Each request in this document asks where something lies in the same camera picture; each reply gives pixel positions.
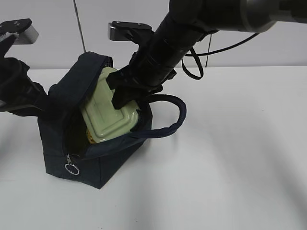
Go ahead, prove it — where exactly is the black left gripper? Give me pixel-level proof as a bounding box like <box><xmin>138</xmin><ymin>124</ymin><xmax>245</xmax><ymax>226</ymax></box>
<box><xmin>0</xmin><ymin>57</ymin><xmax>61</xmax><ymax>120</ymax></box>

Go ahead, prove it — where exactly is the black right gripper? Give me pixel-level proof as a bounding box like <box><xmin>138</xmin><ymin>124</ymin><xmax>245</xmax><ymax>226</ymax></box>
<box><xmin>106</xmin><ymin>51</ymin><xmax>177</xmax><ymax>110</ymax></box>

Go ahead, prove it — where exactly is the green lidded glass container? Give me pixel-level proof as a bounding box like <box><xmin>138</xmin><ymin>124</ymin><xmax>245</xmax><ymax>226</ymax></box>
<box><xmin>80</xmin><ymin>68</ymin><xmax>140</xmax><ymax>143</ymax></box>

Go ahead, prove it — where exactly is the navy blue lunch bag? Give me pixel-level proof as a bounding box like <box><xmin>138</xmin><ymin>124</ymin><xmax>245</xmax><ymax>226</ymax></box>
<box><xmin>37</xmin><ymin>52</ymin><xmax>187</xmax><ymax>189</ymax></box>

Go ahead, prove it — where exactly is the yellow pear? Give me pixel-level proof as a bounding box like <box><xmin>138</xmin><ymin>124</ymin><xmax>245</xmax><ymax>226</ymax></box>
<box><xmin>86</xmin><ymin>130</ymin><xmax>96</xmax><ymax>144</ymax></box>

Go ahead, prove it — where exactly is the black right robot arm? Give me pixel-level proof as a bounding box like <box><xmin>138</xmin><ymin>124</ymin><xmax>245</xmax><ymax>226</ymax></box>
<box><xmin>107</xmin><ymin>0</ymin><xmax>307</xmax><ymax>109</ymax></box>

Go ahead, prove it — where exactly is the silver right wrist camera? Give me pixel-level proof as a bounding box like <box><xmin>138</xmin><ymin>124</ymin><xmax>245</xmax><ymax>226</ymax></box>
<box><xmin>108</xmin><ymin>21</ymin><xmax>154</xmax><ymax>44</ymax></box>

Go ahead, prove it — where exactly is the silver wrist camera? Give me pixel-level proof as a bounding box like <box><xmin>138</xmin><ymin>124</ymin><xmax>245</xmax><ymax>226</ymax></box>
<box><xmin>108</xmin><ymin>21</ymin><xmax>154</xmax><ymax>44</ymax></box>
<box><xmin>0</xmin><ymin>18</ymin><xmax>39</xmax><ymax>45</ymax></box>

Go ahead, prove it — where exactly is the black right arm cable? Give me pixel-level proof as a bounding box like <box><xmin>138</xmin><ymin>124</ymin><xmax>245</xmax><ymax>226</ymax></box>
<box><xmin>181</xmin><ymin>32</ymin><xmax>261</xmax><ymax>81</ymax></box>

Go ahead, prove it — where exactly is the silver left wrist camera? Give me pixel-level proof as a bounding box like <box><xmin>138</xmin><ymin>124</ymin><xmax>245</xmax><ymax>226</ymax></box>
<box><xmin>0</xmin><ymin>18</ymin><xmax>39</xmax><ymax>45</ymax></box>

